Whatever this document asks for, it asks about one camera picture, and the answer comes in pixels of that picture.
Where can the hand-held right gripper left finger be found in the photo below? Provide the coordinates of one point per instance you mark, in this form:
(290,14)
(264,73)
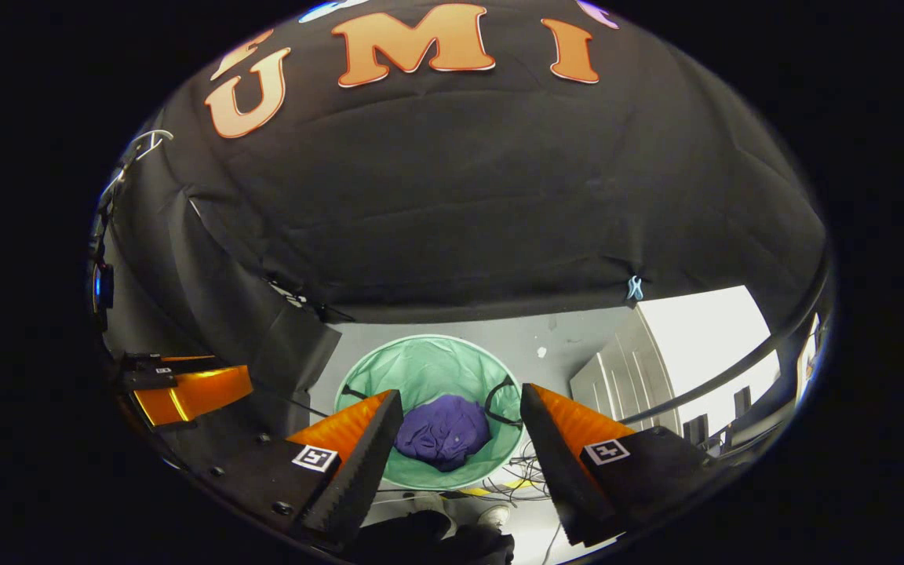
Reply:
(369,467)

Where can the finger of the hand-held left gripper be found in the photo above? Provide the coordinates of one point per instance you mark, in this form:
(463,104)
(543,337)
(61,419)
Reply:
(193,392)

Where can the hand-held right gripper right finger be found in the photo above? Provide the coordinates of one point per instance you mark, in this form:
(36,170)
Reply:
(562,471)

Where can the green mesh laundry hamper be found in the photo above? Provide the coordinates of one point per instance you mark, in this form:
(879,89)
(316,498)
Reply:
(421,369)

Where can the person's white shoe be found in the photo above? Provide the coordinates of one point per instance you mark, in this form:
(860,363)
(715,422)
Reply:
(495,516)

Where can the white cabinet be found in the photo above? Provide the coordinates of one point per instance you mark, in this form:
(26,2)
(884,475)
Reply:
(703,337)

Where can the small blue clip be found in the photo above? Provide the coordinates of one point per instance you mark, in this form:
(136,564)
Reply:
(635,288)

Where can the black backdrop cloth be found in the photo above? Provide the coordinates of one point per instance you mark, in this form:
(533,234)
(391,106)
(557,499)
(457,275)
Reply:
(460,196)

